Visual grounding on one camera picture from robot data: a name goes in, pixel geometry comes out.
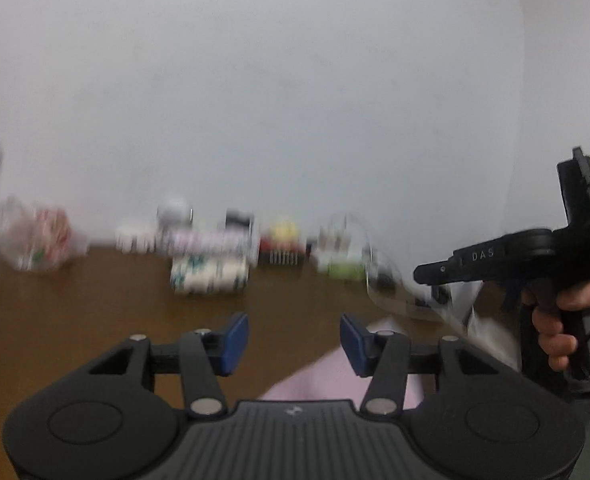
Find white power strip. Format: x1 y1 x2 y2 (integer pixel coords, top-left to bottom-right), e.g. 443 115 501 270
310 249 367 273

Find yellow round container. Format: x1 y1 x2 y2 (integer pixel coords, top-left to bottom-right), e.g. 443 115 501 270
269 218 301 243

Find white charger adapters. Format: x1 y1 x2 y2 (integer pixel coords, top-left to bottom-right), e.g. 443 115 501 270
318 226 355 256

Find clear plastic bag with snacks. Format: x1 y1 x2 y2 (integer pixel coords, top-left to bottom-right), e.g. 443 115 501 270
0 197 89 272

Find person's right hand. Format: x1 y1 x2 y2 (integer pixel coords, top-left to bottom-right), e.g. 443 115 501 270
521 275 590 373

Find white charging cable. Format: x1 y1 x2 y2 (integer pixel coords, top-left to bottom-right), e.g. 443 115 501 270
326 211 472 331

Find black box with text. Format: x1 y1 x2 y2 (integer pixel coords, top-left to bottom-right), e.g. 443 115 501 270
258 237 306 266

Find white round lamp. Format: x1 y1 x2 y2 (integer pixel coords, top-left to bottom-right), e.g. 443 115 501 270
157 196 194 231

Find pink and blue garment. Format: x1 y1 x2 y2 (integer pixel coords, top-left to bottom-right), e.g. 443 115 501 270
257 316 524 411

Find green rectangular device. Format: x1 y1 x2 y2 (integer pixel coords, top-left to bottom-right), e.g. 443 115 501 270
327 261 367 282

